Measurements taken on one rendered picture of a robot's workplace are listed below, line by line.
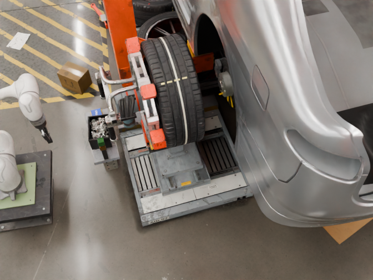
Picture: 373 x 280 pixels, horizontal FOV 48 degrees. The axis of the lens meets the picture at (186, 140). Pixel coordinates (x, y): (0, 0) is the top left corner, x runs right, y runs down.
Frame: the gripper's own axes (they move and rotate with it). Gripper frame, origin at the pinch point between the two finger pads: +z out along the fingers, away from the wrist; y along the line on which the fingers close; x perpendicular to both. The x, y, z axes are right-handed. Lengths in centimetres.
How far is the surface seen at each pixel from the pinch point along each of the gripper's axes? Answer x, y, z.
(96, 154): 23.9, 6.2, 22.5
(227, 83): 112, 14, -22
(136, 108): 56, 10, -18
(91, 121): 27.3, -13.3, 13.0
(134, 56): 63, -6, -43
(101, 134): 31.4, -0.6, 12.0
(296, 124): 103, 93, -91
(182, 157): 80, 15, 46
